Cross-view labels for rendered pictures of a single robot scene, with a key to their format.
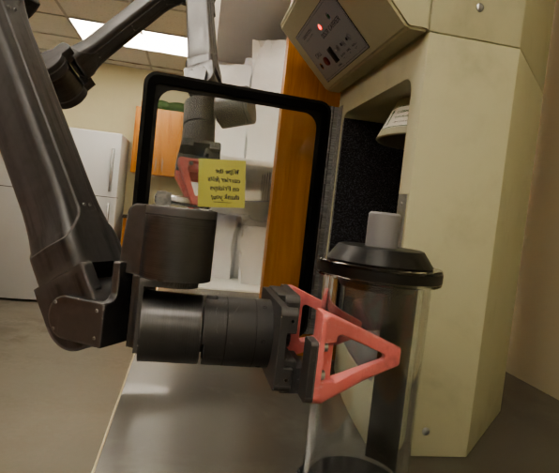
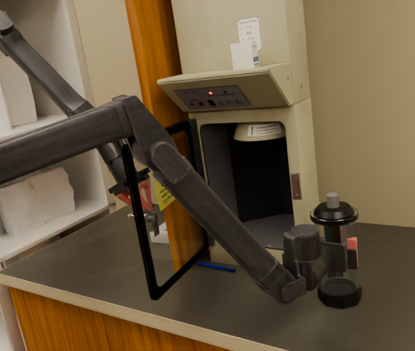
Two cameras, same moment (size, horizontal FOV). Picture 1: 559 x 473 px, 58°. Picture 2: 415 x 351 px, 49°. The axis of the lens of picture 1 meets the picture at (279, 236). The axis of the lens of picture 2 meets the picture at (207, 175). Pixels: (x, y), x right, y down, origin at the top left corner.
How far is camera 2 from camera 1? 0.88 m
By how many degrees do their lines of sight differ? 45
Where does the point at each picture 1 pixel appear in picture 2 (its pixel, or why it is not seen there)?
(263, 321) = (331, 253)
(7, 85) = (224, 214)
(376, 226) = (335, 200)
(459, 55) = (301, 109)
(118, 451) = (263, 338)
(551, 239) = not seen: hidden behind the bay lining
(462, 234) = (311, 179)
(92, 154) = not seen: outside the picture
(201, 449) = (276, 317)
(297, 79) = (157, 106)
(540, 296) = not seen: hidden behind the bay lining
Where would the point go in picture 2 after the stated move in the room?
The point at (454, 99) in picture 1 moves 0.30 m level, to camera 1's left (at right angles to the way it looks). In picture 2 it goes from (302, 128) to (223, 159)
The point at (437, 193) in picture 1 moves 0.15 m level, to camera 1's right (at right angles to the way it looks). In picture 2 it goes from (305, 168) to (334, 153)
